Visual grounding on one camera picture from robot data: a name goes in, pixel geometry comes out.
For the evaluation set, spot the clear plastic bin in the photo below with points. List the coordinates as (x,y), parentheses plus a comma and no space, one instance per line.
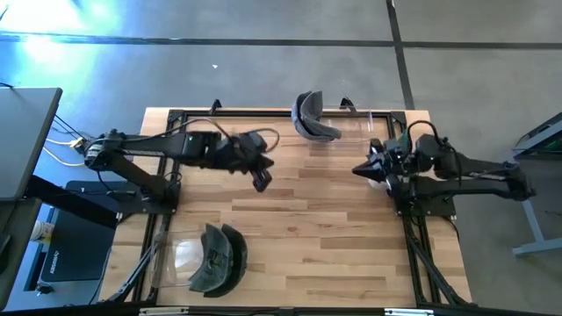
(355,127)
(175,259)

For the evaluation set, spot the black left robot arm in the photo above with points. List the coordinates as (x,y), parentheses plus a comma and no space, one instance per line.
(145,149)

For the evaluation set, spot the gray desk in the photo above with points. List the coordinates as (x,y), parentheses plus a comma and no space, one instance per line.
(22,140)

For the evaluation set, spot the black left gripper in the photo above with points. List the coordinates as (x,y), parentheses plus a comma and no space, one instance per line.
(237,151)

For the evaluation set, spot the white paper cup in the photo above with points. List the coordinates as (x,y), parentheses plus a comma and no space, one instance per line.
(41,231)

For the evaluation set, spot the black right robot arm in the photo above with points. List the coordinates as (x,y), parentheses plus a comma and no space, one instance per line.
(474,175)

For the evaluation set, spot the gray metal table stand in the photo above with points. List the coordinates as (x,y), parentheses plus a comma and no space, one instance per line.
(533,219)

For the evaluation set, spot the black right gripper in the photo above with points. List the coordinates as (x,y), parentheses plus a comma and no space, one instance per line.
(397,167)

